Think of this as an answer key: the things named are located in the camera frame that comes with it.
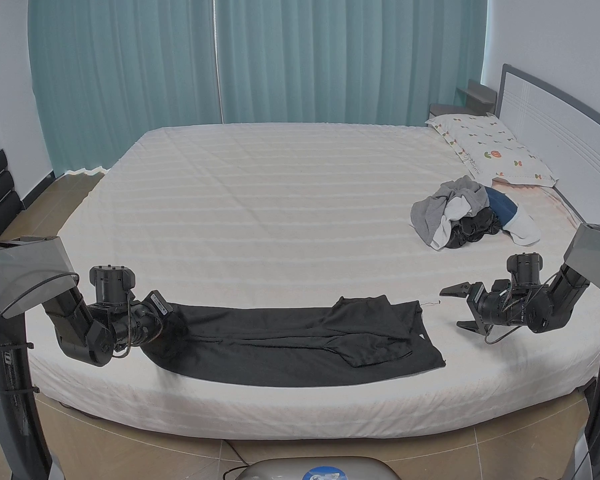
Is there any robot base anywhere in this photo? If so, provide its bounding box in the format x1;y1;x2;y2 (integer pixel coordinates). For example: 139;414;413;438
232;457;398;480

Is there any bed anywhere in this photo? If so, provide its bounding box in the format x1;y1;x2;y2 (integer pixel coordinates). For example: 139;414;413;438
25;63;600;441

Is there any black T-shirt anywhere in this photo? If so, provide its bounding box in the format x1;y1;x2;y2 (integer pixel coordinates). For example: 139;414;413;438
142;294;447;388

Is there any black cable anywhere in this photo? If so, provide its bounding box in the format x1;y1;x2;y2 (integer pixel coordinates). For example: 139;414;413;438
222;440;253;480

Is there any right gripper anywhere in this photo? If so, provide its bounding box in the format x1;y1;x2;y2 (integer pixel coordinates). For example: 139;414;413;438
440;281;512;335

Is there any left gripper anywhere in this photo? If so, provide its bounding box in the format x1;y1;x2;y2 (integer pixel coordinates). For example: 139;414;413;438
129;302;182;347

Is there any grey bedside table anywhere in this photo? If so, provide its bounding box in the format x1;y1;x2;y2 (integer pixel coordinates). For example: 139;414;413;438
428;79;498;118

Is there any pile of clothes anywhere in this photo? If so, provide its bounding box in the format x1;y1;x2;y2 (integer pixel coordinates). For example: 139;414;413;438
410;175;542;251

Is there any white printed pillow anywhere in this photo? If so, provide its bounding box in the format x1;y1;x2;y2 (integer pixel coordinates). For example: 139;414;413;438
425;113;558;189

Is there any blue-green curtain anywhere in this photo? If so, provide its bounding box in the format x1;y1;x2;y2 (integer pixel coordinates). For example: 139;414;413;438
215;0;488;126
28;0;224;179

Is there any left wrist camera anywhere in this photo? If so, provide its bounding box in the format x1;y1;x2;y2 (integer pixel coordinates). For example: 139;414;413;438
146;290;174;320

